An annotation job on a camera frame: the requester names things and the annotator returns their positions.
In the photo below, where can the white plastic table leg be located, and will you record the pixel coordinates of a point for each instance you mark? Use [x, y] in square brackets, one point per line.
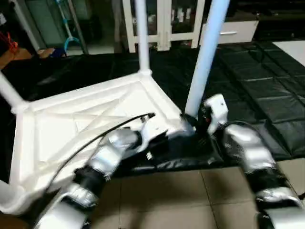
[207, 57]
[7, 193]
[10, 93]
[142, 36]

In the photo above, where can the white plastic table top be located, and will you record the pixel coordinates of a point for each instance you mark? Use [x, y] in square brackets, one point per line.
[81, 119]

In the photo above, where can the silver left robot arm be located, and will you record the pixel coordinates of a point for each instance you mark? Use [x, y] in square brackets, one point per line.
[95, 176]

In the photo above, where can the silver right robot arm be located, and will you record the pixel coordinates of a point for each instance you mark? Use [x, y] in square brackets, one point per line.
[257, 162]

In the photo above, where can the black work mat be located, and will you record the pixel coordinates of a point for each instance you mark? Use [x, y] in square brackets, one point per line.
[228, 95]

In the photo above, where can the white drawer unit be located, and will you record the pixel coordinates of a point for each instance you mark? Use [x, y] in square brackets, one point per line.
[233, 32]

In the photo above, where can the white glass-door cabinet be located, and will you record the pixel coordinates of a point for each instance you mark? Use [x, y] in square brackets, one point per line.
[162, 21]

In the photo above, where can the white flat panel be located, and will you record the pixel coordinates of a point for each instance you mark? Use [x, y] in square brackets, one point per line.
[290, 50]

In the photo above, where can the blue and yellow box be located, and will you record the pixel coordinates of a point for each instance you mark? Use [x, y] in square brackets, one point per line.
[52, 51]

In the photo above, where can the brown wooden desk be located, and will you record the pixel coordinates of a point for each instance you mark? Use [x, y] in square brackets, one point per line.
[14, 56]

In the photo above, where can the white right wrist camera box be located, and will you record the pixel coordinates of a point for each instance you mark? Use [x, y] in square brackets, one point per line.
[217, 112]

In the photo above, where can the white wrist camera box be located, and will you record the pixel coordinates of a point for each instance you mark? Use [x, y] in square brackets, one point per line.
[217, 112]
[151, 129]

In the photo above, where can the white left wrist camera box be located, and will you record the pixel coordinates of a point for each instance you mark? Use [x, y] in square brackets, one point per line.
[151, 129]

